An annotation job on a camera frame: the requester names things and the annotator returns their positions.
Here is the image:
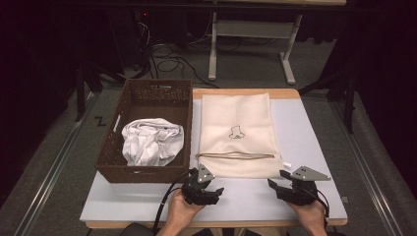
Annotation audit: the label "black floor cables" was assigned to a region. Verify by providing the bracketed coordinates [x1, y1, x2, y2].
[136, 19, 220, 89]

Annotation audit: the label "person's left hand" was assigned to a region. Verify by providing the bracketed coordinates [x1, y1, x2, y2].
[166, 188, 207, 231]

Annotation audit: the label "black metal stand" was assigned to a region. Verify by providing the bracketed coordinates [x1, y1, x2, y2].
[297, 70, 359, 135]
[74, 62, 130, 123]

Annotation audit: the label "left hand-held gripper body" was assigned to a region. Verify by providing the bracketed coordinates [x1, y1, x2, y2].
[181, 162, 220, 207]

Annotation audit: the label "white shirt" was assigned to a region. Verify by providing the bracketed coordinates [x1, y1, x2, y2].
[121, 117, 185, 167]

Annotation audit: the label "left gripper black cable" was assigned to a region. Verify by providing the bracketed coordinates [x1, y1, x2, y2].
[151, 168, 198, 235]

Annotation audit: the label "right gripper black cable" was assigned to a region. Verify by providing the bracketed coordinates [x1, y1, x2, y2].
[308, 186, 330, 228]

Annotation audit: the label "metal floor rail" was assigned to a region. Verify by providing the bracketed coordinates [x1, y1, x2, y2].
[14, 91, 99, 236]
[328, 100, 403, 236]

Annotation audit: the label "person's right hand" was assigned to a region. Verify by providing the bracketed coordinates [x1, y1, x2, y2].
[287, 200, 328, 236]

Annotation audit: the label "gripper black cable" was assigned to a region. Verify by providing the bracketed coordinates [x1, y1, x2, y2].
[308, 186, 330, 228]
[151, 168, 198, 235]

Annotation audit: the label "brown woven basket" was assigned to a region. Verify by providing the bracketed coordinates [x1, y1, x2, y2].
[94, 78, 194, 184]

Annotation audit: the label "white metal desk frame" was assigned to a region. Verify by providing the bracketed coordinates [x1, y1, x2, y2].
[203, 0, 348, 87]

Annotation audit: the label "cream drawstring bag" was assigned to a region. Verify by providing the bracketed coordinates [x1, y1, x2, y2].
[195, 92, 285, 180]

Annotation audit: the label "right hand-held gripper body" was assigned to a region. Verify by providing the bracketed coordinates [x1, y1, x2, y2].
[276, 165, 331, 207]

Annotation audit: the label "person's dark clothing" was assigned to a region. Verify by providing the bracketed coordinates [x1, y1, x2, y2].
[119, 222, 159, 236]

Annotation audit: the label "white table mat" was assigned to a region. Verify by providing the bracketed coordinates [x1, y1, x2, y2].
[79, 97, 348, 223]

